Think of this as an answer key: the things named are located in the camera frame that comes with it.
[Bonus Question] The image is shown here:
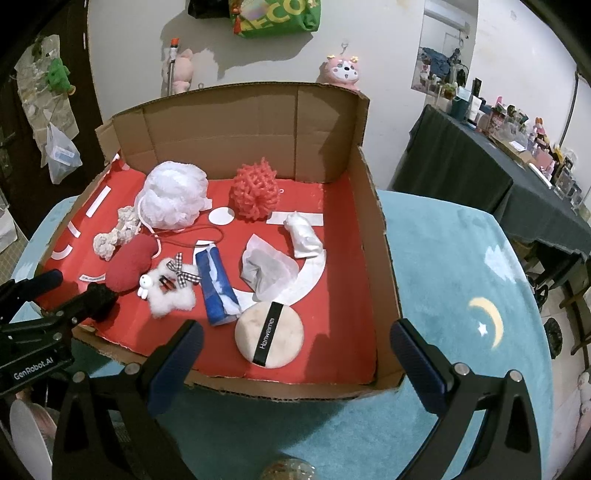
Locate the white translucent sachet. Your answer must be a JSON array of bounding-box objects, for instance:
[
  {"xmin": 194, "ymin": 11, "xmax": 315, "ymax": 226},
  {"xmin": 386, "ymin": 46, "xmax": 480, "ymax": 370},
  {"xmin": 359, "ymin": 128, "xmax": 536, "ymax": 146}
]
[{"xmin": 240, "ymin": 234, "xmax": 300, "ymax": 301}]

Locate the clear plastic bag on door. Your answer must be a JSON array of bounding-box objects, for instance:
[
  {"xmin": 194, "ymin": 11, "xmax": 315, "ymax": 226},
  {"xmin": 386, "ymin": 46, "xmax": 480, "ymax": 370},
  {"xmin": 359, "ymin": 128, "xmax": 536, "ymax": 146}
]
[{"xmin": 45, "ymin": 123, "xmax": 82, "ymax": 185}]

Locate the glass jar with gold beads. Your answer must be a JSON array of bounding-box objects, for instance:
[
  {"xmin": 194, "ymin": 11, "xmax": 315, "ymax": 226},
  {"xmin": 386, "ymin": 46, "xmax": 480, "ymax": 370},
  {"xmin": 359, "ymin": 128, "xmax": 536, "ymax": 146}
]
[{"xmin": 259, "ymin": 457, "xmax": 318, "ymax": 480}]

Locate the red heart plush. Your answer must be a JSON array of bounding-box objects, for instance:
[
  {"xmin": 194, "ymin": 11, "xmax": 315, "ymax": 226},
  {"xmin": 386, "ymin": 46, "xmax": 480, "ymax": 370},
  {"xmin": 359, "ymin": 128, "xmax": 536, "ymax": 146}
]
[{"xmin": 105, "ymin": 234, "xmax": 158, "ymax": 294}]

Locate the blue tissue pack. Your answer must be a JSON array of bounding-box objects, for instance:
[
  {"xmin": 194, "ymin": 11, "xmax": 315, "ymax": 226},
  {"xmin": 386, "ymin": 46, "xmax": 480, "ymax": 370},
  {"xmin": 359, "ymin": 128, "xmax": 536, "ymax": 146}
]
[{"xmin": 194, "ymin": 244, "xmax": 242, "ymax": 327}]

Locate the green plush on door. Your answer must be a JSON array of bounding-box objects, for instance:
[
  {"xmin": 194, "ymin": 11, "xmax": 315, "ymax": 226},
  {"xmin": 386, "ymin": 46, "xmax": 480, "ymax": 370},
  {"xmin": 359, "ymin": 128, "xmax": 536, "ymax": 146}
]
[{"xmin": 45, "ymin": 58, "xmax": 76, "ymax": 96}]

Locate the orange capped stick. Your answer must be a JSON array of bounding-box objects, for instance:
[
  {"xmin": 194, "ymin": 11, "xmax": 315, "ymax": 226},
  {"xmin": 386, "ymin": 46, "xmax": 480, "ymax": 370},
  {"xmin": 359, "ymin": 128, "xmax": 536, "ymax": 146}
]
[{"xmin": 166, "ymin": 38, "xmax": 179, "ymax": 96}]

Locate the green tote bag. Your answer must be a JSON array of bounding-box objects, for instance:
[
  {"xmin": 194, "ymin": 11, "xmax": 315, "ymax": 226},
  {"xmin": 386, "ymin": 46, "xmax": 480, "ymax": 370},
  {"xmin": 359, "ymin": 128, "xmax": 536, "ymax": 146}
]
[{"xmin": 228, "ymin": 0, "xmax": 322, "ymax": 39}]

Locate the red mesh bath pouf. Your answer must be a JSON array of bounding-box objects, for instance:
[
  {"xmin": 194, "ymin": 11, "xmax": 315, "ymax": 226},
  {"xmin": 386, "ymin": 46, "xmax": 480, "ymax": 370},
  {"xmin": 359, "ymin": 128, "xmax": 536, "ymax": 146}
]
[{"xmin": 229, "ymin": 157, "xmax": 280, "ymax": 221}]

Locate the dark draped side table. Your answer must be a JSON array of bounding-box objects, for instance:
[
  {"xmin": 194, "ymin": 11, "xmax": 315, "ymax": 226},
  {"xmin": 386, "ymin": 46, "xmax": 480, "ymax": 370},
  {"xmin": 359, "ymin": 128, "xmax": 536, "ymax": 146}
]
[{"xmin": 390, "ymin": 105, "xmax": 590, "ymax": 257}]

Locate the white fluffy star plush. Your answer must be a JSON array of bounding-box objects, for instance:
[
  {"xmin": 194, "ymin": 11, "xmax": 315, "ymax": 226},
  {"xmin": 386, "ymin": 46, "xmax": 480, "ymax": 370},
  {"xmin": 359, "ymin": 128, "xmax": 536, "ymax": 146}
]
[{"xmin": 136, "ymin": 252, "xmax": 200, "ymax": 318}]

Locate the pink plush doll on wall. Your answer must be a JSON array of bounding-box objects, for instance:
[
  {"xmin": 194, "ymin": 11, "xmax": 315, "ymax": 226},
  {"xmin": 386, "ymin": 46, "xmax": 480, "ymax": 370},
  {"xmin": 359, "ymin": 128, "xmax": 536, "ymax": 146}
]
[{"xmin": 320, "ymin": 55, "xmax": 360, "ymax": 91}]

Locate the small white cloth pouch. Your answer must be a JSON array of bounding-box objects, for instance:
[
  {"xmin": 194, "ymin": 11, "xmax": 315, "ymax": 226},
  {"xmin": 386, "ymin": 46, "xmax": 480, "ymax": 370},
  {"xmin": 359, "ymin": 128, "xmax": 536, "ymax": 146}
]
[{"xmin": 283, "ymin": 212, "xmax": 324, "ymax": 259}]

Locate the black bag on wall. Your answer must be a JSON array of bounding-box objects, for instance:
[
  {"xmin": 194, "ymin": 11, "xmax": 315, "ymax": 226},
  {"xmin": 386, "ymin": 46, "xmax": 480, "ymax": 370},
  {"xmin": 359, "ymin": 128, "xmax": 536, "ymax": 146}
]
[{"xmin": 187, "ymin": 0, "xmax": 230, "ymax": 19}]

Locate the pale pink plush on wall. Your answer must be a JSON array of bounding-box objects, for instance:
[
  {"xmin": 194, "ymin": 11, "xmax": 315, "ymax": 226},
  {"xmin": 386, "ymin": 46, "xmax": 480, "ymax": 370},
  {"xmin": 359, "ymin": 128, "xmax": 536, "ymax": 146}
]
[{"xmin": 171, "ymin": 49, "xmax": 194, "ymax": 94}]

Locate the white mesh bath pouf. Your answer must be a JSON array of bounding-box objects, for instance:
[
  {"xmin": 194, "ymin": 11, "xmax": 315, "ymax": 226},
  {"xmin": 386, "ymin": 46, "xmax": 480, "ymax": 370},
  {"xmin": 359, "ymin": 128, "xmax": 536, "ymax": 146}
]
[{"xmin": 134, "ymin": 161, "xmax": 212, "ymax": 230}]

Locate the brown paper on door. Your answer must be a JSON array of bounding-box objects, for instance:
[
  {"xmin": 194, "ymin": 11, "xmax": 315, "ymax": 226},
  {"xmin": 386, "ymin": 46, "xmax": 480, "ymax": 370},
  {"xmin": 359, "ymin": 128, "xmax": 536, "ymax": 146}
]
[{"xmin": 15, "ymin": 34, "xmax": 79, "ymax": 167}]

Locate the red lined cardboard box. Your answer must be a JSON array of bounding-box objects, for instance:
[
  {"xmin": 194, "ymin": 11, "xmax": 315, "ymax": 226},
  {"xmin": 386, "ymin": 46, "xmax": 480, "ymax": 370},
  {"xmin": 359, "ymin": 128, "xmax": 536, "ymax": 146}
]
[{"xmin": 34, "ymin": 81, "xmax": 406, "ymax": 400}]

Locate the round beige powder puff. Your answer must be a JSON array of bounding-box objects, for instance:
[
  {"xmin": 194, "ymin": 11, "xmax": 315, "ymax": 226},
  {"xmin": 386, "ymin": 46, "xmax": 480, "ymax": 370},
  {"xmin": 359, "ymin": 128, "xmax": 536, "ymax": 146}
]
[{"xmin": 235, "ymin": 302, "xmax": 304, "ymax": 369}]

